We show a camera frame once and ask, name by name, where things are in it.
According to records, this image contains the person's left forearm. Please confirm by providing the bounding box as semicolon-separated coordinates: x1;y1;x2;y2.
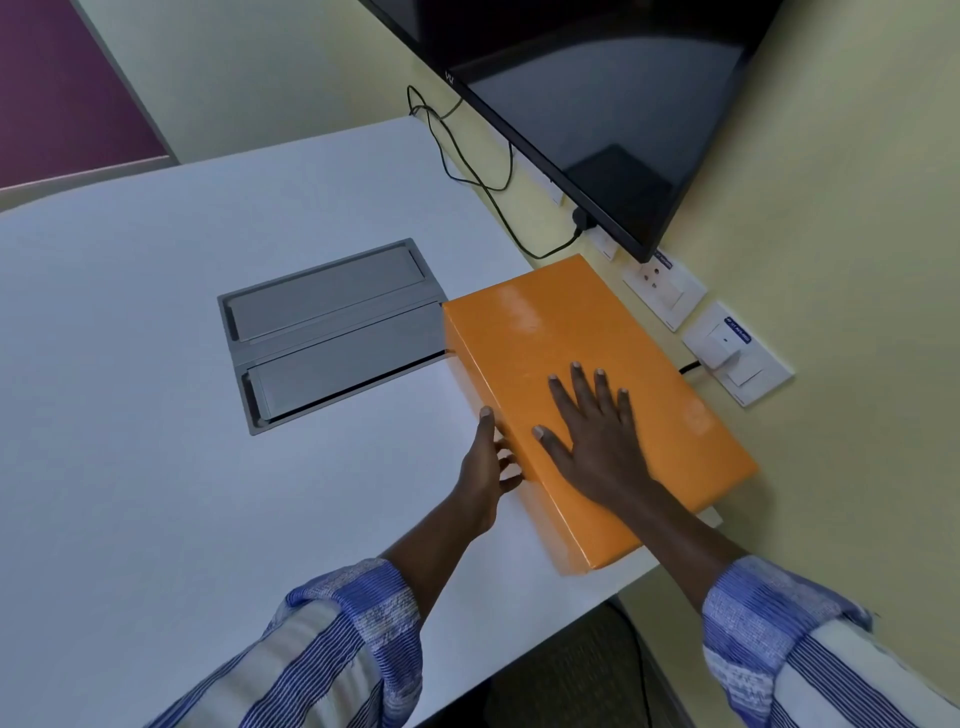
146;495;500;728

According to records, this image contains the white wall socket plate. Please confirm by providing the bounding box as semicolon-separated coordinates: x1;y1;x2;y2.
621;249;708;333

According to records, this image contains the person's right forearm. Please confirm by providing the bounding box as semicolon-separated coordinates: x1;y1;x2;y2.
600;480;960;728

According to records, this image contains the maroon cabinet panel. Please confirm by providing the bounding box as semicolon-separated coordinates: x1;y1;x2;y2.
0;0;175;191

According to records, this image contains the orange cardboard box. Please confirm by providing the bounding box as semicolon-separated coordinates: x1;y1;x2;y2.
441;253;759;577

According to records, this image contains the white plug adapter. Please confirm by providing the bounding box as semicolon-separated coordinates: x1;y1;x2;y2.
703;316;753;372

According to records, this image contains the black power cable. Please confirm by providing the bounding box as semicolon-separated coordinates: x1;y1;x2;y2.
406;84;594;261

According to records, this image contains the white wall switch plate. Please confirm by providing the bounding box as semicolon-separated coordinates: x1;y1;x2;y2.
681;301;795;409

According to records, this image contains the person's left hand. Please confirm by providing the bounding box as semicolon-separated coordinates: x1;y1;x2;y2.
455;407;525;538

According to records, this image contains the grey table cable box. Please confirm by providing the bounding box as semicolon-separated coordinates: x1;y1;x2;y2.
217;238;456;438

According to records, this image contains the black wall television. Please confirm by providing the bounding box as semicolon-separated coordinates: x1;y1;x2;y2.
358;0;785;264

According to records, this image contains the white wall socket strip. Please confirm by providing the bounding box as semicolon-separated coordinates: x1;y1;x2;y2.
517;153;621;263

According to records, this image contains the person's right hand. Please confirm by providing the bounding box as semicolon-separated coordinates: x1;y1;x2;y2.
531;362;655;510

